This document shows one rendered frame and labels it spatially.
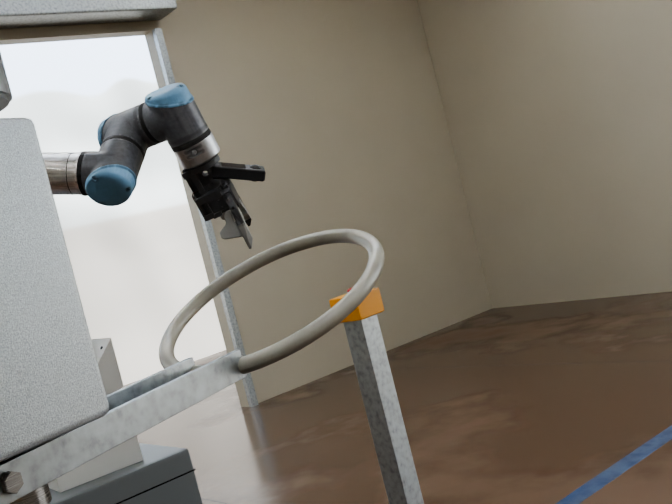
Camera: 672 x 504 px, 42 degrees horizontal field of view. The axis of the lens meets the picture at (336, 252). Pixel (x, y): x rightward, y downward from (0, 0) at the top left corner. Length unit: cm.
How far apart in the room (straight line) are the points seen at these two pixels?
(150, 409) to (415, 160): 739
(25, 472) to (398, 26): 798
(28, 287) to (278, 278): 624
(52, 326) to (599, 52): 705
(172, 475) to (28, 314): 120
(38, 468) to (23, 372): 14
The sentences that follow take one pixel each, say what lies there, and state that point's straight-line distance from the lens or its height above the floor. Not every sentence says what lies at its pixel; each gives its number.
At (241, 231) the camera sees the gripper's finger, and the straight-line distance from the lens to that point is 184.
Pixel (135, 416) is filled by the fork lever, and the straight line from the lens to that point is 135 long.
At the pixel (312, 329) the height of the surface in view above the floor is 116.
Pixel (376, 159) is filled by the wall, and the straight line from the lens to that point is 827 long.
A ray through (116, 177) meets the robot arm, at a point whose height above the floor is 151.
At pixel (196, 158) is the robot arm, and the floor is 152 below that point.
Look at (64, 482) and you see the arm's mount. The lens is 228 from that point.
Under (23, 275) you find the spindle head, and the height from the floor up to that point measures 136.
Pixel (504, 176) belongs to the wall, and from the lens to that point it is 867.
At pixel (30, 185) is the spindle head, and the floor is 148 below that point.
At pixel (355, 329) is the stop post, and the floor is 97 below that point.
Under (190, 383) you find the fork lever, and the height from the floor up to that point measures 113.
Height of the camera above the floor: 134
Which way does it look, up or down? 2 degrees down
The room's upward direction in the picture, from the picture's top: 14 degrees counter-clockwise
